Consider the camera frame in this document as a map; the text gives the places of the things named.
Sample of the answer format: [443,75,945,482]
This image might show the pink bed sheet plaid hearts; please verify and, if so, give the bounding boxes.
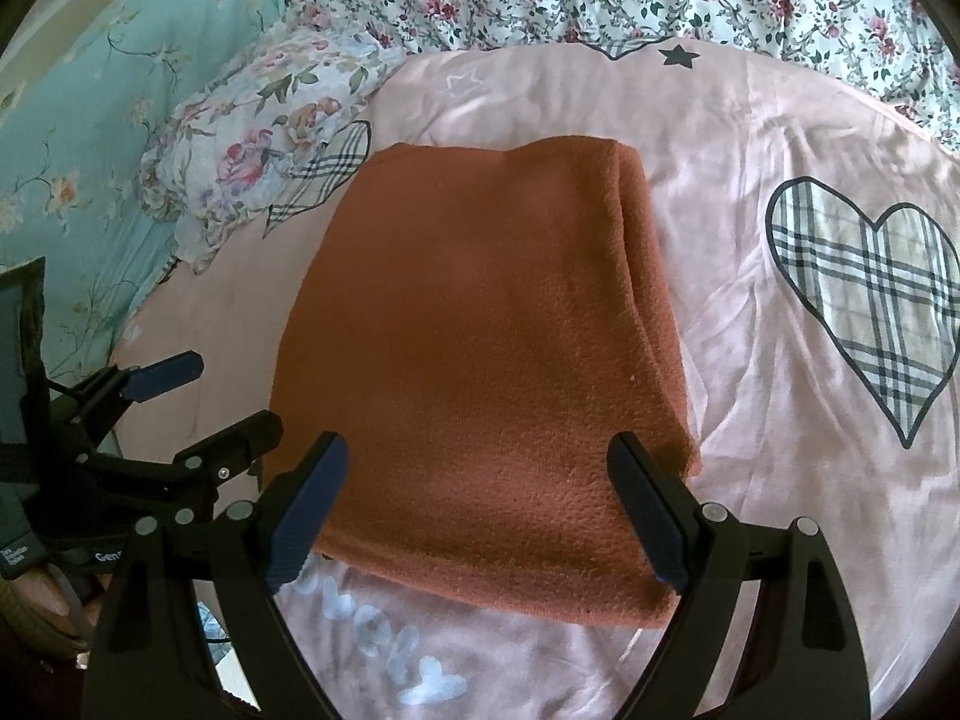
[105,36,960,720]

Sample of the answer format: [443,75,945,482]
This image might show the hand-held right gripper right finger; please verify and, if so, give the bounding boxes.
[607,431,875,720]

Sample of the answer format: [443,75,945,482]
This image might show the person's left hand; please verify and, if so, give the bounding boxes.
[0,562,95,662]

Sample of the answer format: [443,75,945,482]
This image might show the teal floral blanket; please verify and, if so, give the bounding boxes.
[0,0,290,391]

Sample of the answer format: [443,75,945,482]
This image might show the floral pillow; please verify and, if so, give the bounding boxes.
[139,30,410,275]

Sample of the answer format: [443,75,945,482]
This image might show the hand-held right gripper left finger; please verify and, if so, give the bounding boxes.
[81,431,350,720]

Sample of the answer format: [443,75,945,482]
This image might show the rust orange fleece garment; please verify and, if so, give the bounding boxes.
[268,136,702,631]

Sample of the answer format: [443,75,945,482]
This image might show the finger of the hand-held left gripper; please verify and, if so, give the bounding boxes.
[73,350,205,422]
[171,410,284,500]

